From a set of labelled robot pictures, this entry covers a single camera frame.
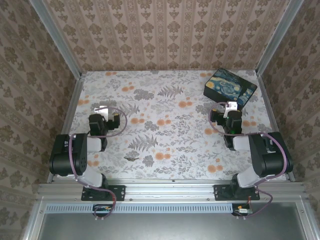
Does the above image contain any aluminium frame post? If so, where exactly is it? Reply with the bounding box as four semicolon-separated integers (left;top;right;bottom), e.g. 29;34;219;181
29;0;83;79
256;0;305;75

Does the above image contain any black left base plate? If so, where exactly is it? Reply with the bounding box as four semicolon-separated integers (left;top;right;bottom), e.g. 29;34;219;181
81;184;126;202

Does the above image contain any grey metal sheet panel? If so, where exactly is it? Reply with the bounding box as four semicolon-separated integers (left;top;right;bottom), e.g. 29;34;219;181
37;202;308;240

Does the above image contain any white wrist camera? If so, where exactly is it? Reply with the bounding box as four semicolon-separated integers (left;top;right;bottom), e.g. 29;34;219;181
224;101;238;118
94;105;109;121

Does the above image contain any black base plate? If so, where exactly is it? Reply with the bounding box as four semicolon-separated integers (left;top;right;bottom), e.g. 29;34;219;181
214;184;261;201
81;184;126;202

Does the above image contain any black connector board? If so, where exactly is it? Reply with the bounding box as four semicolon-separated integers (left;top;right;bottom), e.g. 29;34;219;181
231;203;252;217
92;204;114;217

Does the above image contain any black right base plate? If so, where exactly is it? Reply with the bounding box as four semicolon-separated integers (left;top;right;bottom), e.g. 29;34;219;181
214;184;261;201

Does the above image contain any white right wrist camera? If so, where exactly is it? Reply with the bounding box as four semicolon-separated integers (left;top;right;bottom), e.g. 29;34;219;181
224;101;238;118

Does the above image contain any starry night patterned box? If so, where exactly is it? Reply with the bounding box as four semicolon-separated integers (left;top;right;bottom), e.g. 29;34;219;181
203;67;258;107

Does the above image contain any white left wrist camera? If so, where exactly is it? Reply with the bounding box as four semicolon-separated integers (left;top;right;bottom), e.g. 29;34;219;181
94;105;109;121

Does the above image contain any grey slotted cable duct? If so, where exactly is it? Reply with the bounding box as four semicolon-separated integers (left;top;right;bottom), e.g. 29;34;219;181
46;202;234;214

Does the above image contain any aluminium table side rail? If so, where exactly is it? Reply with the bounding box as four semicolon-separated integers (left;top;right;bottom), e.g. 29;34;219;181
256;73;296;182
47;74;86;183

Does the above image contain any horizontal aluminium mounting rail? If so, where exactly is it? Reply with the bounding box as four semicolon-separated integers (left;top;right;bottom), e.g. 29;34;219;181
37;179;307;201

